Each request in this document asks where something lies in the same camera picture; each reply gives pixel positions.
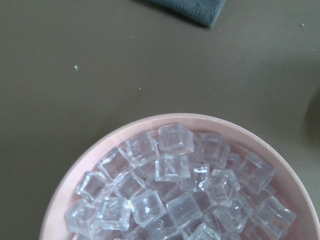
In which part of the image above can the pink bowl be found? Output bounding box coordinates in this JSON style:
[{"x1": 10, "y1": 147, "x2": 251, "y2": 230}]
[{"x1": 39, "y1": 113, "x2": 320, "y2": 240}]

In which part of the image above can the grey folded cloth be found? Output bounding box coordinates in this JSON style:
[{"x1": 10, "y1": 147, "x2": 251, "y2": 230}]
[{"x1": 136, "y1": 0, "x2": 226, "y2": 28}]

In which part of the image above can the pile of clear ice cubes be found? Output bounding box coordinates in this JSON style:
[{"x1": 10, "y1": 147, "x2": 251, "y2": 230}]
[{"x1": 65, "y1": 123, "x2": 296, "y2": 240}]

